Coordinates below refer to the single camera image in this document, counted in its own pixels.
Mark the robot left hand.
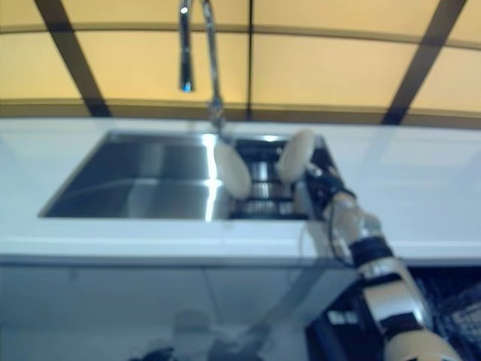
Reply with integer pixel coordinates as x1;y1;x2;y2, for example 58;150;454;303
144;347;176;361

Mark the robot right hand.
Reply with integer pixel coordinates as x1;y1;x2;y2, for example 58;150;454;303
306;165;355;210

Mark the cream round plate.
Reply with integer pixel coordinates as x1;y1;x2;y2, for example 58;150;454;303
275;129;316;184
213;142;253;199

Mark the black dishwasher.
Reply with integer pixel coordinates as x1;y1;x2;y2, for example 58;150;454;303
305;262;481;361

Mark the black sink drying rack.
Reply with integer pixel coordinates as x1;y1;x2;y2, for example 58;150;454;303
228;136;313;221

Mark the white cabinet door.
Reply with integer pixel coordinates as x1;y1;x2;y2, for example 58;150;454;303
204;262;358;341
0;262;219;330

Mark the chrome gooseneck faucet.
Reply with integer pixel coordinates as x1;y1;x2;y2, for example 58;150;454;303
176;0;227;132

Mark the stainless steel sink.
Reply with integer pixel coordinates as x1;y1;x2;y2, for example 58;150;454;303
37;129;340;222

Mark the wire dishwasher rack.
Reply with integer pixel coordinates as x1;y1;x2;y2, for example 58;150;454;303
430;277;481;341

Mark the yellow window with dark frame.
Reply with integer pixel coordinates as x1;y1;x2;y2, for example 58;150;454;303
0;0;481;127

